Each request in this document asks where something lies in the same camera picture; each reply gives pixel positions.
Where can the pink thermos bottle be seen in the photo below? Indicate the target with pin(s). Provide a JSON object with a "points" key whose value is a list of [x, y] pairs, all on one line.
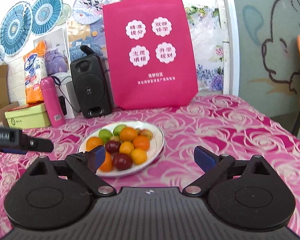
{"points": [[51, 100]]}

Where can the small orange tangerine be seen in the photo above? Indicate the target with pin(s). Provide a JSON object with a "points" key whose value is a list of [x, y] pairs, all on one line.
{"points": [[126, 147]]}

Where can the bedding poster right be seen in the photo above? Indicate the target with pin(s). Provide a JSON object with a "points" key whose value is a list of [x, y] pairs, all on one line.
{"points": [[92, 35]]}

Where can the small kiwi fruit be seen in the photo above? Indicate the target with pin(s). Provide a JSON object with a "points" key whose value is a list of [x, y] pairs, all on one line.
{"points": [[138, 130]]}

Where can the orange on plate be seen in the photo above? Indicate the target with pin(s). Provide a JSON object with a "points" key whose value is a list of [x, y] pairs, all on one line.
{"points": [[92, 143]]}

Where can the blue paper fan left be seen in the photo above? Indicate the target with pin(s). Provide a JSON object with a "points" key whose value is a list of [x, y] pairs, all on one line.
{"points": [[16, 28]]}

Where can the pink rose tablecloth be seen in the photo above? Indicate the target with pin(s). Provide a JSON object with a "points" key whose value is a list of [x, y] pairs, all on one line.
{"points": [[222, 124]]}

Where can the blue paper fan right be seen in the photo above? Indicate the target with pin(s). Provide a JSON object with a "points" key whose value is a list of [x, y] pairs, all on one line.
{"points": [[45, 15]]}

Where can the orange bottom large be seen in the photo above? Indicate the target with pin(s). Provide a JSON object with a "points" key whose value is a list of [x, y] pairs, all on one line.
{"points": [[107, 165]]}

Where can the light green box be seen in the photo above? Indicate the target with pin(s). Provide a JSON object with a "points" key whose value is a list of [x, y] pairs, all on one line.
{"points": [[28, 117]]}

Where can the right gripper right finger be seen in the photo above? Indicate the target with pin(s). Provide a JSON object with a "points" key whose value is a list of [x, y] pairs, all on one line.
{"points": [[215, 167]]}

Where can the yellow green small fruit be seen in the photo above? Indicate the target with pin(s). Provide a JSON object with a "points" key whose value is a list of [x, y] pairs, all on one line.
{"points": [[115, 138]]}

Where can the green apple right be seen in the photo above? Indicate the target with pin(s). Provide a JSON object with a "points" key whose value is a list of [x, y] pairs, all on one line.
{"points": [[117, 130]]}

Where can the bedding poster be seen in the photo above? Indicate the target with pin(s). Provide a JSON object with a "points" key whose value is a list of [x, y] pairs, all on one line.
{"points": [[92, 35], [56, 51]]}

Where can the bedding poster left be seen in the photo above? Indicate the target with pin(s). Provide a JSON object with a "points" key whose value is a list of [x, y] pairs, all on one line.
{"points": [[56, 51]]}

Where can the yellow tangerine on plate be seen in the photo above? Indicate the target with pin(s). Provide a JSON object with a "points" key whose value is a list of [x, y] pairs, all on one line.
{"points": [[138, 156]]}

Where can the large orange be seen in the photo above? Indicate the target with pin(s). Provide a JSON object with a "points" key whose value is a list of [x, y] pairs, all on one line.
{"points": [[128, 134]]}

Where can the white painted paper fan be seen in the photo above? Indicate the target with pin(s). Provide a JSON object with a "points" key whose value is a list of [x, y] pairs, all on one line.
{"points": [[87, 12]]}

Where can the green apple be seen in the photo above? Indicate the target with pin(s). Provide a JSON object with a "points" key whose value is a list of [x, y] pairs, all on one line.
{"points": [[105, 135], [117, 130]]}

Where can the dark red plum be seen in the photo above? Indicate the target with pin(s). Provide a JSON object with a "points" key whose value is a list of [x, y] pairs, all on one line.
{"points": [[122, 161]]}

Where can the dark plum on plate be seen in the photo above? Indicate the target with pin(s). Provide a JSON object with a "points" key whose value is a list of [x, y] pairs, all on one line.
{"points": [[112, 146]]}

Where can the red yellow apple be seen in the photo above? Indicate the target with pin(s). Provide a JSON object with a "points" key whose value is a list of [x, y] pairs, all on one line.
{"points": [[146, 133]]}

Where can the orange white tissue pack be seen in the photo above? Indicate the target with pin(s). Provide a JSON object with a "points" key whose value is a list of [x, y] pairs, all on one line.
{"points": [[35, 71]]}

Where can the magenta tote bag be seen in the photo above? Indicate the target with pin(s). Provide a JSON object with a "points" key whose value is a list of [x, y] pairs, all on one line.
{"points": [[150, 54]]}

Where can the white oval plate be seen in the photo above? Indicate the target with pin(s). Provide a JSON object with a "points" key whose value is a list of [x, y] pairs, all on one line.
{"points": [[155, 146]]}

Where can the green apple left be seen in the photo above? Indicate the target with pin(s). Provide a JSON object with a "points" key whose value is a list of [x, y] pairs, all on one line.
{"points": [[105, 135]]}

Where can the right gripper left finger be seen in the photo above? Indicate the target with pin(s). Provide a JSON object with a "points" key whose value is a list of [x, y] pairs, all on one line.
{"points": [[84, 166]]}

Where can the blue paper fan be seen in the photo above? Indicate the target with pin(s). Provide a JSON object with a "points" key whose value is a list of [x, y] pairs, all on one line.
{"points": [[16, 28], [45, 15]]}

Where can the white box behind bottle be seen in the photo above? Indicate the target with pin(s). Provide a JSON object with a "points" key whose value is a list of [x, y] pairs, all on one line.
{"points": [[67, 96]]}

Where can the black speaker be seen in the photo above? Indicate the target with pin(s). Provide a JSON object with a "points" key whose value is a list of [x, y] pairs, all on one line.
{"points": [[90, 84]]}

